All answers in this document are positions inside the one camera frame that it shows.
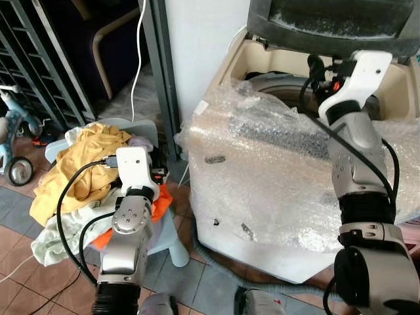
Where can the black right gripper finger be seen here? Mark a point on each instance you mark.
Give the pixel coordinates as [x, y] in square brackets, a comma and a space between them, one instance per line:
[315, 67]

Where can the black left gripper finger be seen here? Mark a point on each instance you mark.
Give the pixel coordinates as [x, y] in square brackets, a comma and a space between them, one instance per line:
[155, 156]

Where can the yellow garment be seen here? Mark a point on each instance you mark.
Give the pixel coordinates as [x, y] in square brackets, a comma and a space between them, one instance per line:
[79, 164]

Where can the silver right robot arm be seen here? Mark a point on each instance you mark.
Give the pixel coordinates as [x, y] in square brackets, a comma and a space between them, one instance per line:
[357, 164]

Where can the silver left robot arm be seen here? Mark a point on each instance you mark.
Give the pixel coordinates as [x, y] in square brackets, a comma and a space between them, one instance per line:
[128, 230]

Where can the beige top-load washing machine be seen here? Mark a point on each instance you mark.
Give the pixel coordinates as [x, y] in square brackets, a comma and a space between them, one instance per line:
[262, 256]

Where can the purple grey garment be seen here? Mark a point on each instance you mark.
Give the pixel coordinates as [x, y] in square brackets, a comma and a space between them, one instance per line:
[141, 141]

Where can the orange garment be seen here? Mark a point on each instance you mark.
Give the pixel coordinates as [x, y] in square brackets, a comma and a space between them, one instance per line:
[163, 200]

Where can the dark grey washer lid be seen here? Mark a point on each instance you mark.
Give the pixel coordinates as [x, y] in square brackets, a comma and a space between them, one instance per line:
[315, 29]

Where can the light blue child chair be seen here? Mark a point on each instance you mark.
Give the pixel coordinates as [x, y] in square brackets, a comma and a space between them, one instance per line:
[176, 246]

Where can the clear bubble wrap sheet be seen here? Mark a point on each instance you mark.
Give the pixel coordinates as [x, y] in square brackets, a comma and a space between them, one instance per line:
[262, 170]

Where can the dark armchair with wooden arm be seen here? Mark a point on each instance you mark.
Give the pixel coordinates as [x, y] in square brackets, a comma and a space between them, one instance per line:
[98, 46]

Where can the light blue child tricycle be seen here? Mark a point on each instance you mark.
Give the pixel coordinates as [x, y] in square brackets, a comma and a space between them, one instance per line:
[20, 170]

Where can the black metal grid gate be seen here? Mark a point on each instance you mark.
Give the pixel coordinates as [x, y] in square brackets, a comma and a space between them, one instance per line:
[33, 59]

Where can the grey robot right leg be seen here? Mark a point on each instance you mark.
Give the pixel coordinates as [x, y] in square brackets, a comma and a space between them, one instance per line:
[259, 303]

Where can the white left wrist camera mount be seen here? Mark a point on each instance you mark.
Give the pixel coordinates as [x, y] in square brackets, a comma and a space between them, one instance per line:
[134, 167]

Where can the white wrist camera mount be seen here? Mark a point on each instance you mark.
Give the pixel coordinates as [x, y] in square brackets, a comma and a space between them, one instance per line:
[357, 79]
[134, 167]

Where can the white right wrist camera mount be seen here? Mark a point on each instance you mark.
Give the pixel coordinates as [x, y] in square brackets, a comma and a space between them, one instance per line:
[357, 79]

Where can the dark grey door post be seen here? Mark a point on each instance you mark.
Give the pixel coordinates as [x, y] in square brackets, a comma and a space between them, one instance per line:
[161, 79]

